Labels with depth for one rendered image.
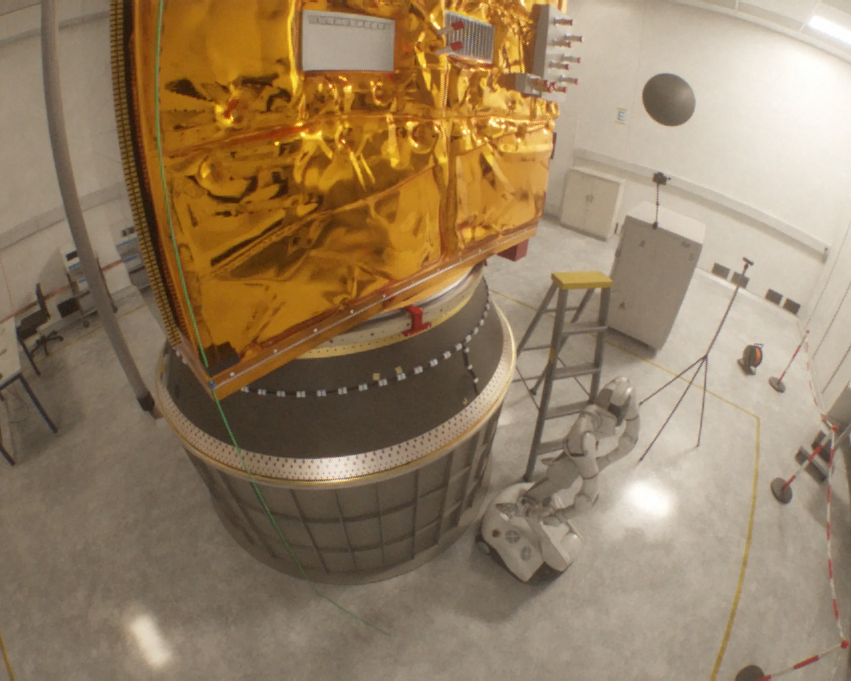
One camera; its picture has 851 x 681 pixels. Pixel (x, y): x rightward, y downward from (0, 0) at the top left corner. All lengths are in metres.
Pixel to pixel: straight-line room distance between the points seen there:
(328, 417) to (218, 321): 0.69
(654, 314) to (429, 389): 3.60
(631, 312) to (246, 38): 4.61
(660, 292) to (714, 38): 5.58
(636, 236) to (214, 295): 4.22
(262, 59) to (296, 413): 1.22
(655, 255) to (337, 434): 3.88
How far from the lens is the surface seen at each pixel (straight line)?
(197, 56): 0.92
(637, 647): 2.94
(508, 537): 2.47
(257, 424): 1.66
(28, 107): 6.39
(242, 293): 1.03
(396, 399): 1.59
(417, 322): 1.50
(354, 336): 1.43
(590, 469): 1.63
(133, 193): 1.00
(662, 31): 8.74
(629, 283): 4.78
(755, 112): 8.48
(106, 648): 3.21
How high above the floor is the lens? 2.53
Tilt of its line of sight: 36 degrees down
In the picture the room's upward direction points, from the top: 3 degrees clockwise
